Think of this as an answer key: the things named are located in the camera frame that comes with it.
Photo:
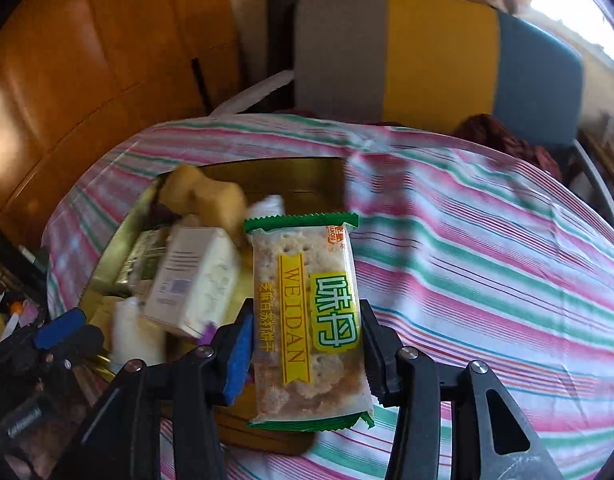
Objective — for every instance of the white roll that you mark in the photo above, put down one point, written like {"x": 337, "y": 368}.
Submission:
{"x": 134, "y": 330}

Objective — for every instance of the purple packet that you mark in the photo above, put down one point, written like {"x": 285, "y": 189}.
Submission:
{"x": 207, "y": 332}

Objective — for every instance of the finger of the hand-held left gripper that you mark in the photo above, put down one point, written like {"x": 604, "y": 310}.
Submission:
{"x": 17, "y": 350}
{"x": 62, "y": 329}

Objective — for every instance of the wooden cabinet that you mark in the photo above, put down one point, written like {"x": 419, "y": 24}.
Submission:
{"x": 87, "y": 85}

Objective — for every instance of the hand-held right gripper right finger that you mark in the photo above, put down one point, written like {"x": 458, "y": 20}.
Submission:
{"x": 379, "y": 360}

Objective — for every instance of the cream bread piece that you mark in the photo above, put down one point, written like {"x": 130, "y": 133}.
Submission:
{"x": 179, "y": 187}

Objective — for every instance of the tan sponge block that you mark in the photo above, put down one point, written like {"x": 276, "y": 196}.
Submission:
{"x": 219, "y": 210}

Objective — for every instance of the white carton box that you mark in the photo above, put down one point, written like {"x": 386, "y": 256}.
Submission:
{"x": 187, "y": 280}

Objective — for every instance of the green edged cracker packet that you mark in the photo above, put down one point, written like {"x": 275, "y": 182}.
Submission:
{"x": 307, "y": 310}
{"x": 142, "y": 255}

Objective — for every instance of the small white packet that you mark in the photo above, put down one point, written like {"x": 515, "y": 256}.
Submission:
{"x": 267, "y": 207}

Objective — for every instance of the striped tablecloth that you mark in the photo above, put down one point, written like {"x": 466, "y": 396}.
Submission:
{"x": 462, "y": 260}

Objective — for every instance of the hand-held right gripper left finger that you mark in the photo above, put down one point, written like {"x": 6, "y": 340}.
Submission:
{"x": 237, "y": 355}

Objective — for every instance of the grey yellow blue chair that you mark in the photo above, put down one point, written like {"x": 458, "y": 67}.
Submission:
{"x": 437, "y": 60}

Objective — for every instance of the gold tin box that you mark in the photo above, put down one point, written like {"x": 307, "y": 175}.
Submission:
{"x": 282, "y": 177}

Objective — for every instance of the dark red cloth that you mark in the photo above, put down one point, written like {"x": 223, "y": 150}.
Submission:
{"x": 492, "y": 135}

